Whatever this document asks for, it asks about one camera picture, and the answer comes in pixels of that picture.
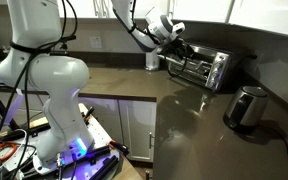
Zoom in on orange black bar clamp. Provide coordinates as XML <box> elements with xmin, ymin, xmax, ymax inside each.
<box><xmin>108</xmin><ymin>140</ymin><xmax>131</xmax><ymax>157</ymax></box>

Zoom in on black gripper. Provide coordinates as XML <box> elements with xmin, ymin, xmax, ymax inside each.
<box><xmin>158</xmin><ymin>37</ymin><xmax>195</xmax><ymax>61</ymax></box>

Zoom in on silver toaster oven body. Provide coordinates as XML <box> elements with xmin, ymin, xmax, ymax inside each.
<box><xmin>166</xmin><ymin>41</ymin><xmax>240</xmax><ymax>93</ymax></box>

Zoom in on orange cable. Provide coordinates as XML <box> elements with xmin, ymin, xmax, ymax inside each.
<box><xmin>0</xmin><ymin>141</ymin><xmax>19</xmax><ymax>168</ymax></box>

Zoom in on glass toaster oven door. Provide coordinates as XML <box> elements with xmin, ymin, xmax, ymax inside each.
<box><xmin>167</xmin><ymin>54</ymin><xmax>216</xmax><ymax>89</ymax></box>

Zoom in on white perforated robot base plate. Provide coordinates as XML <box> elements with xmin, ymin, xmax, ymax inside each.
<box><xmin>15</xmin><ymin>112</ymin><xmax>122</xmax><ymax>178</ymax></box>

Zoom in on white wall outlet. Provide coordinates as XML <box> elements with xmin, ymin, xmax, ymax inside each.
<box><xmin>89</xmin><ymin>35</ymin><xmax>104</xmax><ymax>50</ymax></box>

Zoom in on white wall cabinets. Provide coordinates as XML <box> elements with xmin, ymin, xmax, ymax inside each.
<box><xmin>55</xmin><ymin>0</ymin><xmax>288</xmax><ymax>38</ymax></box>

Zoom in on black aluminium extrusion bar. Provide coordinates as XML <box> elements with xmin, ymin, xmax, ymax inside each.
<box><xmin>73</xmin><ymin>145</ymin><xmax>112</xmax><ymax>165</ymax></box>
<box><xmin>89</xmin><ymin>154</ymin><xmax>120</xmax><ymax>180</ymax></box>

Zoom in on white base cabinets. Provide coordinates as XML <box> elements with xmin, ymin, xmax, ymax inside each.
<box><xmin>77</xmin><ymin>94</ymin><xmax>158</xmax><ymax>164</ymax></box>

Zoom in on wooden table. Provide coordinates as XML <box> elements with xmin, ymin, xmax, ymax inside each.
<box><xmin>25</xmin><ymin>102</ymin><xmax>144</xmax><ymax>180</ymax></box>

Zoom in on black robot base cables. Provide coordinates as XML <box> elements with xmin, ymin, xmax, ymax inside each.
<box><xmin>0</xmin><ymin>0</ymin><xmax>80</xmax><ymax>180</ymax></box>

